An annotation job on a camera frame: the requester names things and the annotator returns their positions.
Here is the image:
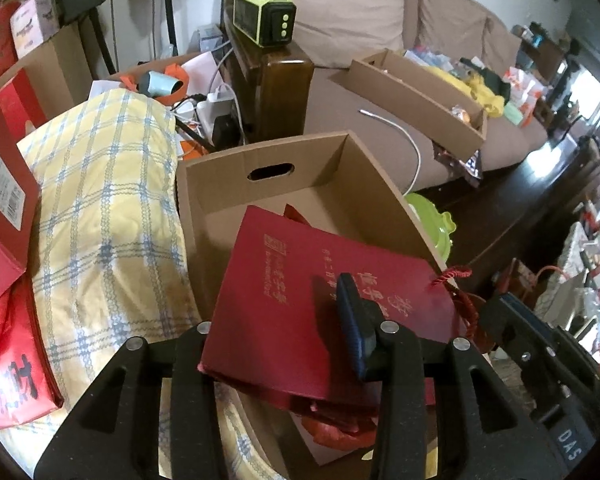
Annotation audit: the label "beige sofa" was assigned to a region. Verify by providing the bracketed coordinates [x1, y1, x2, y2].
[222, 0, 551, 186]

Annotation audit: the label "orange cloth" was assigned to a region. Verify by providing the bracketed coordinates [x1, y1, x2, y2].
[119, 62, 191, 106]

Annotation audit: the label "dark red paper bag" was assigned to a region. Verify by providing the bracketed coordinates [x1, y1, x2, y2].
[197, 204, 486, 411]

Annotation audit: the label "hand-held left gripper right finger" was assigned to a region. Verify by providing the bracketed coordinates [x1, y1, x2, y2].
[336, 272, 573, 480]

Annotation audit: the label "green black portable radio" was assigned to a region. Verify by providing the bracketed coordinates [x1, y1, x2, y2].
[232, 0, 298, 47]

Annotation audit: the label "black power adapter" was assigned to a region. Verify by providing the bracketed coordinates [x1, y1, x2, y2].
[211, 114, 241, 148]

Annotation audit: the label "red boxes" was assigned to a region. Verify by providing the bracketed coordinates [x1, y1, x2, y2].
[0, 77, 41, 318]

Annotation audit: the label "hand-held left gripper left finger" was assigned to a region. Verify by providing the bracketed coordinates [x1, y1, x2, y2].
[32, 321, 231, 480]

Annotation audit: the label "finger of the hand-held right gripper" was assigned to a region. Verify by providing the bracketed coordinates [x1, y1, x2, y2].
[500, 294, 596, 376]
[480, 305, 556, 411]

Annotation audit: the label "brown cardboard box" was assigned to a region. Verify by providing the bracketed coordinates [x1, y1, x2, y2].
[176, 130, 461, 480]

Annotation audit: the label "dark green bag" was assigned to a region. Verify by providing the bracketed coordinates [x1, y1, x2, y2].
[460, 57, 512, 101]

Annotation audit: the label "beige sofa cushion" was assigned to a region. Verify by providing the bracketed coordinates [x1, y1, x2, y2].
[482, 15, 523, 68]
[265, 0, 406, 68]
[417, 0, 491, 58]

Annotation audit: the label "white cable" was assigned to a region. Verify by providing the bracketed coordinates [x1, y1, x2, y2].
[358, 108, 422, 196]

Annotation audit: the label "green plastic toy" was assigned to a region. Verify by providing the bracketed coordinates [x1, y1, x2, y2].
[404, 192, 456, 263]

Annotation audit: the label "shiny snack packet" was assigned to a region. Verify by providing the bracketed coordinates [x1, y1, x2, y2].
[432, 142, 483, 188]

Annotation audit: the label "long shallow cardboard box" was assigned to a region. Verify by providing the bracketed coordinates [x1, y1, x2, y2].
[330, 49, 487, 161]

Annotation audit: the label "open carton of clutter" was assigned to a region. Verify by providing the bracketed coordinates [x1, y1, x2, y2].
[90, 50, 231, 151]

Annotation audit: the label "large brown carton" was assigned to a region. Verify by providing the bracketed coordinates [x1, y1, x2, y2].
[0, 25, 98, 121]

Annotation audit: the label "orange white snack bag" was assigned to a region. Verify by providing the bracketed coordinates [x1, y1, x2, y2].
[505, 67, 546, 126]

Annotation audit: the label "cluttered low table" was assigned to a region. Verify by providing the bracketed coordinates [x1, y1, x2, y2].
[530, 195, 600, 341]

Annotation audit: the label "white power strip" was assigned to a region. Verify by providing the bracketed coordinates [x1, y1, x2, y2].
[196, 85, 238, 138]

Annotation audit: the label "red plastic twine ball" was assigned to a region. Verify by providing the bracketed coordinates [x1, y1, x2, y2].
[300, 395, 383, 451]

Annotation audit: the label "yellow plaid tablecloth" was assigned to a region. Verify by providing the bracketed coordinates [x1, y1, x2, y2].
[17, 89, 291, 480]

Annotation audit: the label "heap of small packets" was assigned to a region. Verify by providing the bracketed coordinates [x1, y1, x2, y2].
[405, 47, 468, 78]

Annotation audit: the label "pale blue cylinder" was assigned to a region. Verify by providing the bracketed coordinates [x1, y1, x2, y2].
[137, 71, 190, 103]

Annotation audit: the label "yellow plastic bag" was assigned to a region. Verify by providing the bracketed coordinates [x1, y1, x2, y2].
[467, 72, 506, 116]

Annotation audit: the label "small pink carton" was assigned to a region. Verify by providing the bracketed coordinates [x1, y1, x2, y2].
[10, 0, 61, 58]

